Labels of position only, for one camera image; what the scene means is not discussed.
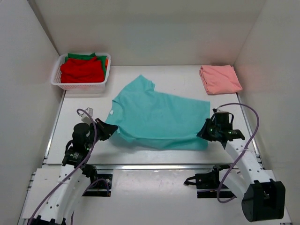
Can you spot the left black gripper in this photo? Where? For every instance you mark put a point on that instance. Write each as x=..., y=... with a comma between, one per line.
x=108, y=129

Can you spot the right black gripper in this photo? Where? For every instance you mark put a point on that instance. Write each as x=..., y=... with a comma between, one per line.
x=202, y=133

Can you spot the teal t shirt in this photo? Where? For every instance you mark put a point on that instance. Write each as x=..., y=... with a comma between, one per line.
x=158, y=120

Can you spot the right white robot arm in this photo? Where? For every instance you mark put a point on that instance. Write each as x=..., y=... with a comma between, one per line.
x=262, y=198

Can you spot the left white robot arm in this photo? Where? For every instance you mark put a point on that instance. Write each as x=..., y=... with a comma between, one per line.
x=76, y=175

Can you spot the folded pink t shirt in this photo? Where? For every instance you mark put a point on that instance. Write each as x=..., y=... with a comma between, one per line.
x=219, y=79

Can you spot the red t shirt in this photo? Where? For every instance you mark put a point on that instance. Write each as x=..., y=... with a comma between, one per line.
x=82, y=71

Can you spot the white plastic basket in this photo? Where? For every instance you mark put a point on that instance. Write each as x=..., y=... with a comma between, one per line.
x=56, y=76

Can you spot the green t shirt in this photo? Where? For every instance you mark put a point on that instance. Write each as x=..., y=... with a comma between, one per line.
x=87, y=57

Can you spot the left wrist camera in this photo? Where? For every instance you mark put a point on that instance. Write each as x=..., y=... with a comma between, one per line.
x=84, y=117

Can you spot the metal table rail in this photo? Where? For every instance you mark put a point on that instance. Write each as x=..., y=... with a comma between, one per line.
x=155, y=166

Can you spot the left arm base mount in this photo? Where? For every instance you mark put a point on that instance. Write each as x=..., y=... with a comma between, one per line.
x=100, y=182

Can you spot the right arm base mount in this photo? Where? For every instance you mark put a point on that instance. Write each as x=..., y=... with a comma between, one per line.
x=206, y=182

